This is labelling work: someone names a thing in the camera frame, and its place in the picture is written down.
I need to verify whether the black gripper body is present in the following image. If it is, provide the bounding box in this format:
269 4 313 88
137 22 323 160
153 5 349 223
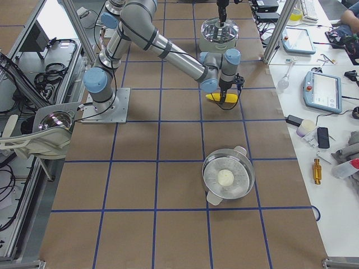
217 0 229 6
218 76 234 90

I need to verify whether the yellow corn cob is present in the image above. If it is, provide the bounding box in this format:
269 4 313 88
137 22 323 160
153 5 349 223
205 93 238 104

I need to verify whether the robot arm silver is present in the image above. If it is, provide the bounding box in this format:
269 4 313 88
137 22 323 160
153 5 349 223
84 1 244 115

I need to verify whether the person forearm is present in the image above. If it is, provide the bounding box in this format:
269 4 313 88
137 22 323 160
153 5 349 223
340 10 358 27

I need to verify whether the pale green cooking pot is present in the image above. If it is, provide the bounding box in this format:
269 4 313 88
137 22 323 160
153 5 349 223
199 32 238 53

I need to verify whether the steel steamer pot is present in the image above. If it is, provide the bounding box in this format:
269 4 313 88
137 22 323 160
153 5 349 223
202 146 255 206

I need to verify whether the black power adapter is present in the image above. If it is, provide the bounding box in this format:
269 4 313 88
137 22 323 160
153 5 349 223
285 115 303 127

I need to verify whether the blue teach pendant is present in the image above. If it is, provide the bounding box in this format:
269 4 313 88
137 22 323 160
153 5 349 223
302 71 342 114
282 27 316 55

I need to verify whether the white steamed bun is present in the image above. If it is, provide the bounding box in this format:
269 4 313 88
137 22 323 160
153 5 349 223
217 169 234 187

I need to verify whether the white keyboard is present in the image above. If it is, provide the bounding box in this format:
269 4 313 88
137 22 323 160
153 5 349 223
299 0 318 22

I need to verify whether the white plastic cup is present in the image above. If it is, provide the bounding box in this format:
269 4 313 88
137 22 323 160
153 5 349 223
296 119 316 137

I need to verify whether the grey mounting plate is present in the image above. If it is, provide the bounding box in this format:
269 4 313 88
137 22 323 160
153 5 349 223
80 87 131 124

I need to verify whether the black phone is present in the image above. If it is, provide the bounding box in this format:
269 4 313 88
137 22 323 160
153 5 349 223
317 127 330 149

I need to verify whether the gold brass fitting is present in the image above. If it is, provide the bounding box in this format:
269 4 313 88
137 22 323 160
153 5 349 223
312 158 322 185

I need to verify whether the steel bowl on stand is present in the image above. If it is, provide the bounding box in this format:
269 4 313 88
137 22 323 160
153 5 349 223
38 110 72 131

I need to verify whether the aluminium frame post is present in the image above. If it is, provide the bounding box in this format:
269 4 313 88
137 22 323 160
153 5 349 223
262 0 297 64

